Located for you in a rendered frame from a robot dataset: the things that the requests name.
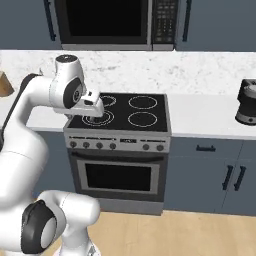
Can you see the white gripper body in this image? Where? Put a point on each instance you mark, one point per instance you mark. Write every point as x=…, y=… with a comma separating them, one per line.
x=93, y=110

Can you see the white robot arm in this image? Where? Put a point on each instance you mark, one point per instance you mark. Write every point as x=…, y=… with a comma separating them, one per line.
x=20, y=160

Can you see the grey stove knob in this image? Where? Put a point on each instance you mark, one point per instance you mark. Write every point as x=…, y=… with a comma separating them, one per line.
x=145, y=147
x=99, y=145
x=112, y=145
x=86, y=145
x=160, y=147
x=73, y=144

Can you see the black glass hob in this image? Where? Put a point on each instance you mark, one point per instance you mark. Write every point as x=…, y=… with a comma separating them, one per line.
x=143, y=113

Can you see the blue-grey base cupboard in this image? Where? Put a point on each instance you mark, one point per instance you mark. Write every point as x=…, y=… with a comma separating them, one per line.
x=56, y=166

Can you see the silver stove with oven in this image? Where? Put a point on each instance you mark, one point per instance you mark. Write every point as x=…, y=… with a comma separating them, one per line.
x=120, y=186

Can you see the oven door with window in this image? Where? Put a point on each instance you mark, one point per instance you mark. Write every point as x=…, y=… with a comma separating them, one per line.
x=120, y=193

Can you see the silver black microwave oven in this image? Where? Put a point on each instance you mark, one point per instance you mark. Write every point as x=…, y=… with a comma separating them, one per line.
x=106, y=20

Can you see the brown wooden block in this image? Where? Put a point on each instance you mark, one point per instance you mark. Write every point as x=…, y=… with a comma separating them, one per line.
x=5, y=86

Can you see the blue-grey base cupboard door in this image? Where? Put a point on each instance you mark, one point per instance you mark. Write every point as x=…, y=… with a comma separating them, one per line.
x=248, y=196
x=196, y=186

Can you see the blue-grey drawer front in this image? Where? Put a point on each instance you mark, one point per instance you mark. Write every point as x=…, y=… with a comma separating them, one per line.
x=226, y=148

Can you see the black round countertop appliance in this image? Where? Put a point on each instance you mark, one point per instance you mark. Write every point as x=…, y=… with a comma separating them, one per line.
x=246, y=103

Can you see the blue-grey wall cupboard door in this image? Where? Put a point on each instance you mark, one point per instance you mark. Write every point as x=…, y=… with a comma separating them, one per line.
x=23, y=23
x=223, y=23

